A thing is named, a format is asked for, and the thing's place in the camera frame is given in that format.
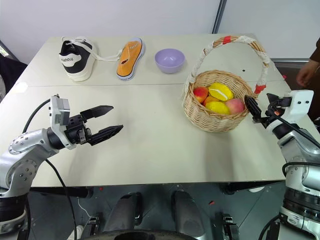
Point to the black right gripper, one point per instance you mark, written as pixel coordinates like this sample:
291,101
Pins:
283,102

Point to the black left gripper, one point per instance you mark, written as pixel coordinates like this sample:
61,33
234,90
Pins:
76,128

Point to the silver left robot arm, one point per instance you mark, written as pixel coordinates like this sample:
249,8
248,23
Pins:
27,146

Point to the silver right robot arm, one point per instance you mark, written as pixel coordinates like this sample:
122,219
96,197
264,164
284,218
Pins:
301,162

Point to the dark round robot base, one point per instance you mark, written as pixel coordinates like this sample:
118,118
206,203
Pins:
147,235

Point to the pink peach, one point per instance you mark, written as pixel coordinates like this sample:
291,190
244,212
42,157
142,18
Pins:
235,106

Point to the yellow fruit with white stripe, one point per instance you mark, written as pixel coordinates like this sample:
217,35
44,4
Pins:
221,92

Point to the plain yellow fruit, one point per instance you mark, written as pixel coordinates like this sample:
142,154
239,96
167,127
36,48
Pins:
218,108

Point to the small orange fruit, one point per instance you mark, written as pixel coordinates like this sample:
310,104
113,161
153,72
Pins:
209,100

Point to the person in brown clothes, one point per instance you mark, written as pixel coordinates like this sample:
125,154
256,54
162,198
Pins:
310,67

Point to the red peach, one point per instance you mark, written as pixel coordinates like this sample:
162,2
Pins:
200,94

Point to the white and black sneaker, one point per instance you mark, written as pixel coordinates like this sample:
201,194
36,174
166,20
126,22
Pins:
75,60

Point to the orange canvas shoe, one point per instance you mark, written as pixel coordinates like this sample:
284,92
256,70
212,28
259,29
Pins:
130,58

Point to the purple bowl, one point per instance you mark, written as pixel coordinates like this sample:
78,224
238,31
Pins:
169,60

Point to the dark rounded robot leg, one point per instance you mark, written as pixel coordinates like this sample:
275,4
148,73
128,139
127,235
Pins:
187,212
123,212

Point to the black chair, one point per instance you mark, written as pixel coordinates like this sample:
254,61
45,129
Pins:
10,72

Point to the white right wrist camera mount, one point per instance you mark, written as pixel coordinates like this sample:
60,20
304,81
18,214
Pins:
301,103

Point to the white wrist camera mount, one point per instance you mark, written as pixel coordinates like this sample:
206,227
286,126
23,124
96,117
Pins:
301,103
59,110

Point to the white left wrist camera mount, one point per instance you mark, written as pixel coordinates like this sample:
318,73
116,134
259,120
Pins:
59,110

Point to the black table frame bar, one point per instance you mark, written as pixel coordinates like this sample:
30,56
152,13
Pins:
62,192

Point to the grey vertical post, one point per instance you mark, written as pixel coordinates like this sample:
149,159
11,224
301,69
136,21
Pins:
219,16

